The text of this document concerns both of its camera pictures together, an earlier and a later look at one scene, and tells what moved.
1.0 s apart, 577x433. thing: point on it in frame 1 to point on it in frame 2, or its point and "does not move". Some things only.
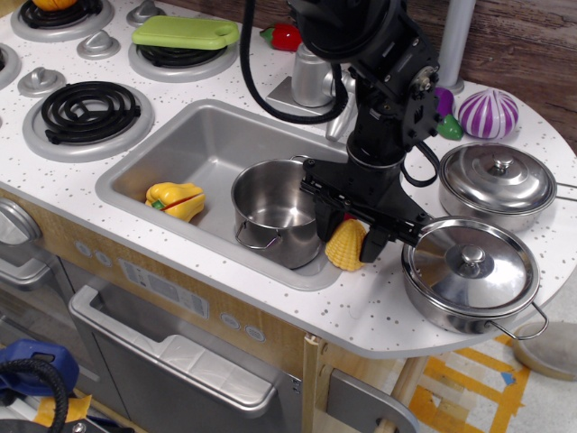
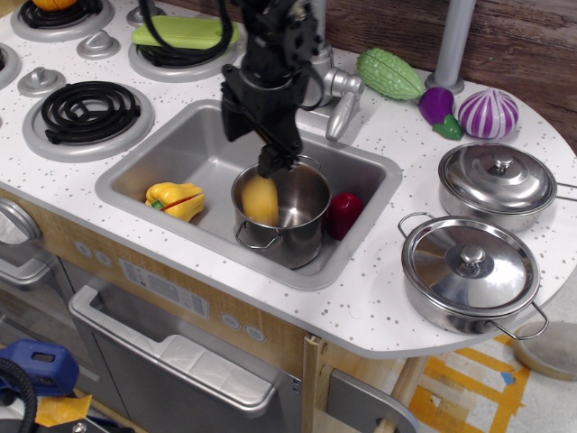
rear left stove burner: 87,19 does not move
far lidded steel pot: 495,181 does not move
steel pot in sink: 272,215 does not move
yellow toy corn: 343,248 to 260,198
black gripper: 370,188 to 265,97
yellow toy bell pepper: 182,200 does not move
